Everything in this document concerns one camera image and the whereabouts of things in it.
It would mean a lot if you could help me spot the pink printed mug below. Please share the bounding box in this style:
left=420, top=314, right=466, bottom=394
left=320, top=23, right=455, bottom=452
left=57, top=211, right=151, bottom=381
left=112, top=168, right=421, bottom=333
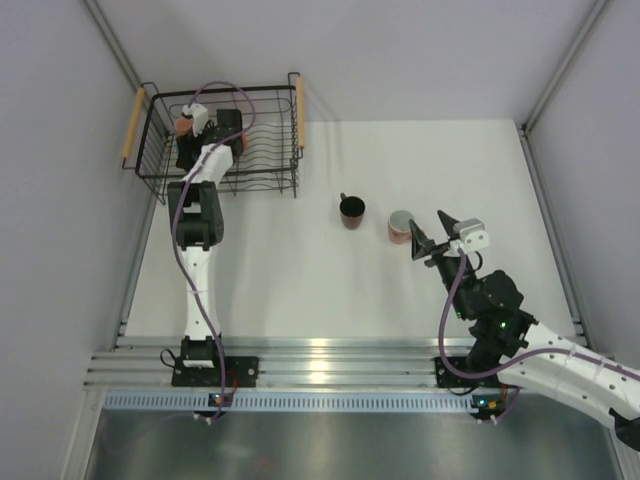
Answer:
left=387, top=210, right=414, bottom=245

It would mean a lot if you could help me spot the right wooden rack handle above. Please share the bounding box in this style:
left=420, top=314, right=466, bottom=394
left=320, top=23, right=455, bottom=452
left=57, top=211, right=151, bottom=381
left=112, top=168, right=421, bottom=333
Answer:
left=296, top=75, right=306, bottom=150

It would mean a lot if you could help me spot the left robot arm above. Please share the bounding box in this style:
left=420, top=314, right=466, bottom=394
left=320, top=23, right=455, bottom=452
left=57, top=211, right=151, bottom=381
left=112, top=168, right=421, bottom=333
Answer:
left=167, top=103, right=244, bottom=386

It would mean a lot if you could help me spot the salmon dotted mug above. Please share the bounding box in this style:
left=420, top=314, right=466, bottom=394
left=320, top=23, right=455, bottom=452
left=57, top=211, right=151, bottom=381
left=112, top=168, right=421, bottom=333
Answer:
left=174, top=116, right=194, bottom=138

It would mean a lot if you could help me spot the wooden rack handle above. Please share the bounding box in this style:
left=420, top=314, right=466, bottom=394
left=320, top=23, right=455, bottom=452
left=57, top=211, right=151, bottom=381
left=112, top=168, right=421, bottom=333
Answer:
left=296, top=75, right=306, bottom=150
left=122, top=86, right=145, bottom=168

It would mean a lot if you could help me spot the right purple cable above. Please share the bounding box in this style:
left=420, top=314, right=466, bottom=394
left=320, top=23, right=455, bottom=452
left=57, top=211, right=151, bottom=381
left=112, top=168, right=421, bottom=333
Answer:
left=438, top=252, right=640, bottom=424

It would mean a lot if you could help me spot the aluminium frame post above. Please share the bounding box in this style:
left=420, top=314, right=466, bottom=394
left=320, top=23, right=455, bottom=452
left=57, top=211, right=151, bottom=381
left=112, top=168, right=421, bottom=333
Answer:
left=519, top=0, right=613, bottom=139
left=80, top=0, right=151, bottom=101

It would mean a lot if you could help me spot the left aluminium frame post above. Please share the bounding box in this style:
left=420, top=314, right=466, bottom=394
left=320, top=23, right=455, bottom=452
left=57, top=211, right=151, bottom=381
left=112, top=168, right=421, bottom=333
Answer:
left=80, top=0, right=151, bottom=101

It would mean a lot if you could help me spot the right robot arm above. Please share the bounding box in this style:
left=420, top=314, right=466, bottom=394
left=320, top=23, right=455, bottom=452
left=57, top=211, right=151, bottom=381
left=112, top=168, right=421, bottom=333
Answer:
left=408, top=211, right=639, bottom=450

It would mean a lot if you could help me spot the black wire dish rack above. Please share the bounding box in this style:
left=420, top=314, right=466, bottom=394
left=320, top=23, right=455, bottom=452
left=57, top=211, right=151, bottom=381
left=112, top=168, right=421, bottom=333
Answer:
left=126, top=71, right=304, bottom=202

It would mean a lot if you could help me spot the aluminium mounting rail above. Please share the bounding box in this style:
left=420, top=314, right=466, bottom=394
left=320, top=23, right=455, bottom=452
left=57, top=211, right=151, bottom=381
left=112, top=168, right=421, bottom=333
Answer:
left=84, top=337, right=624, bottom=391

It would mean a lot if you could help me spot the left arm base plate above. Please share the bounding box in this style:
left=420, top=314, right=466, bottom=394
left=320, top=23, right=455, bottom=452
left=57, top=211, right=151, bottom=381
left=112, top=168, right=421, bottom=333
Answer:
left=171, top=356, right=259, bottom=388

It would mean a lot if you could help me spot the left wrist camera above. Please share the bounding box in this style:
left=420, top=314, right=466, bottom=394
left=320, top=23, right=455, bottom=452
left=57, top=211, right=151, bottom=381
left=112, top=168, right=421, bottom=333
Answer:
left=181, top=102, right=209, bottom=137

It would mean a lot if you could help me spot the right aluminium frame post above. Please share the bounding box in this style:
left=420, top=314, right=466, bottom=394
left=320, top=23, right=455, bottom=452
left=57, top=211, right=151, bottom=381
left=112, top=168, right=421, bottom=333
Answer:
left=519, top=0, right=613, bottom=139

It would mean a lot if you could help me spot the dark brown mug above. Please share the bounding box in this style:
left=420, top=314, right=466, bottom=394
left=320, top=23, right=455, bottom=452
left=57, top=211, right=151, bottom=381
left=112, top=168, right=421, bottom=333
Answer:
left=339, top=193, right=366, bottom=230

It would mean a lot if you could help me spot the left wooden rack handle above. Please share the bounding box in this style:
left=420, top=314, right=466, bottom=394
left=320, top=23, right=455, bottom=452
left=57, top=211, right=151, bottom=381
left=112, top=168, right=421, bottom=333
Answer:
left=122, top=86, right=145, bottom=168

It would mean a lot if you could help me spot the purple cable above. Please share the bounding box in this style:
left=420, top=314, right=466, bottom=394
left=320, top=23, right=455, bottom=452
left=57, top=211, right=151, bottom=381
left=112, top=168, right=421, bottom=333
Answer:
left=438, top=252, right=640, bottom=424
left=170, top=79, right=259, bottom=419

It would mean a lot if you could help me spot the perforated cable duct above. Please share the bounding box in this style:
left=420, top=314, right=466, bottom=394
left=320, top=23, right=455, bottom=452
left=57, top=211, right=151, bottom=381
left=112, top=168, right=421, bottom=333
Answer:
left=103, top=391, right=478, bottom=413

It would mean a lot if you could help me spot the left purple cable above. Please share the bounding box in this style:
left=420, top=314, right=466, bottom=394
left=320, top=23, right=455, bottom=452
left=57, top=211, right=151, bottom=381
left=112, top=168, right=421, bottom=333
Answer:
left=170, top=79, right=259, bottom=419

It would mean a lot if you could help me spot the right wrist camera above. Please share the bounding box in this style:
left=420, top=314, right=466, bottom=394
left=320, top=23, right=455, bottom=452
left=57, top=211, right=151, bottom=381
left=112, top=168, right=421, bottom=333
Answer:
left=449, top=218, right=490, bottom=254

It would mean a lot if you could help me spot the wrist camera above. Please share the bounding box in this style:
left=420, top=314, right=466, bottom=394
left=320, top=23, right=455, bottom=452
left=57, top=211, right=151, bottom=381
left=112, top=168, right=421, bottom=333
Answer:
left=181, top=102, right=209, bottom=137
left=449, top=218, right=490, bottom=254

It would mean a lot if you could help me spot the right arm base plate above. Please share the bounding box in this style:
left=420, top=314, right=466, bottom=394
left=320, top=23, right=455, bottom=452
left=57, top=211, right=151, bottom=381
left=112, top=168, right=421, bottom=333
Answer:
left=434, top=356, right=521, bottom=395

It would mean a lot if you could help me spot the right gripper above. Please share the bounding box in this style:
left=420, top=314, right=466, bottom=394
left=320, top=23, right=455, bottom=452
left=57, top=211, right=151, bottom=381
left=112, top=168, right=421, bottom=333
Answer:
left=411, top=210, right=477, bottom=320

